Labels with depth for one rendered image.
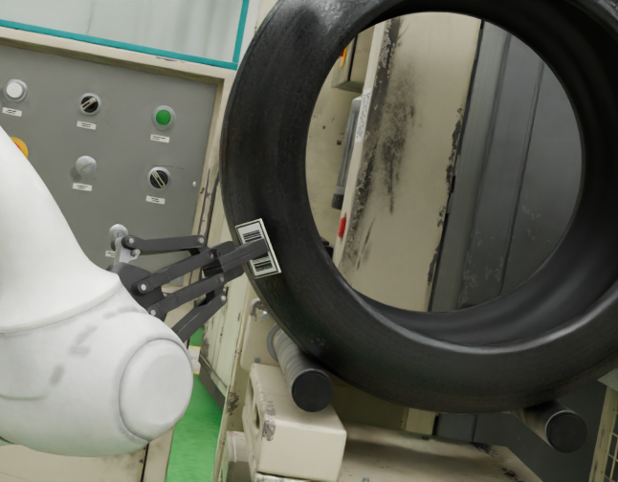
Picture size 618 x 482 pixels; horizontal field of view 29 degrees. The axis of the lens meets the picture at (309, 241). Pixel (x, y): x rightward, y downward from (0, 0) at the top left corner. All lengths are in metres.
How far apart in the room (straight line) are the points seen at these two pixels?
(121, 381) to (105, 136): 1.18
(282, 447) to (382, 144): 0.52
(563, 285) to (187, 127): 0.72
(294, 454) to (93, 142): 0.85
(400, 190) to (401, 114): 0.10
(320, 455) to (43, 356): 0.49
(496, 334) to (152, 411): 0.78
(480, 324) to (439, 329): 0.05
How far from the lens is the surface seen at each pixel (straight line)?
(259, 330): 1.61
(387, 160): 1.63
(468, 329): 1.56
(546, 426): 1.34
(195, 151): 1.98
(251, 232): 1.26
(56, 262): 0.88
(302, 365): 1.31
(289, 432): 1.28
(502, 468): 1.56
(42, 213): 0.88
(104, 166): 1.99
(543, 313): 1.57
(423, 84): 1.64
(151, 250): 1.15
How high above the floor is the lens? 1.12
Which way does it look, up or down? 3 degrees down
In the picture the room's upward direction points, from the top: 10 degrees clockwise
